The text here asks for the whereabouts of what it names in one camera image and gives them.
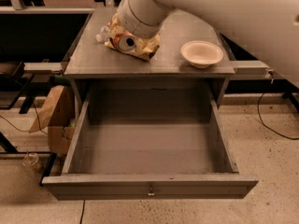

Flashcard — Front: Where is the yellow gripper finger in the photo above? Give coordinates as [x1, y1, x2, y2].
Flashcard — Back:
[109, 14, 128, 46]

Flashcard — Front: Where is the red coke can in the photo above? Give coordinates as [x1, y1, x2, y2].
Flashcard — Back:
[113, 34, 135, 53]

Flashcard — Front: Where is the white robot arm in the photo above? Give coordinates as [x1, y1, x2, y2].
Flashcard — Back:
[117, 0, 299, 87]

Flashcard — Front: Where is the open grey top drawer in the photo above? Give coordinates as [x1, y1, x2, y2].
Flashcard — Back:
[41, 87, 259, 202]

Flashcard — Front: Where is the metal drawer knob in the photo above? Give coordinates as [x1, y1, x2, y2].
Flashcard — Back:
[147, 187, 156, 197]

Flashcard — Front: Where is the clear plastic water bottle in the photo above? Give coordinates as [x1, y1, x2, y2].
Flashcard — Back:
[95, 24, 110, 44]

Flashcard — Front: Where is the yellow brown chip bag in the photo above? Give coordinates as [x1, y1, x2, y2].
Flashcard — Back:
[105, 34, 160, 61]

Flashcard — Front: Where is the grey cabinet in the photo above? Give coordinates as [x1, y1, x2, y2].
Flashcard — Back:
[65, 7, 235, 123]

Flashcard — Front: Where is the white bowl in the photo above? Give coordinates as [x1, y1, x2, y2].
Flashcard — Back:
[180, 40, 224, 68]

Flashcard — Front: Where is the brown cardboard box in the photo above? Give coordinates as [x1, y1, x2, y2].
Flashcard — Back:
[29, 85, 75, 156]

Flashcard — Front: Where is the clear plastic cup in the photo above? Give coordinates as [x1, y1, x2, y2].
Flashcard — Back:
[22, 153, 43, 173]

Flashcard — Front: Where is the black metal frame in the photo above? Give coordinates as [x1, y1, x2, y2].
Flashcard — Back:
[0, 61, 59, 187]

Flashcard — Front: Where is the black cable right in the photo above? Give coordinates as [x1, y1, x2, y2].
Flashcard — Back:
[256, 91, 299, 141]

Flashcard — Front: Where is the black floor cable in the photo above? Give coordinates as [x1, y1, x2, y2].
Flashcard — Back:
[78, 199, 86, 224]

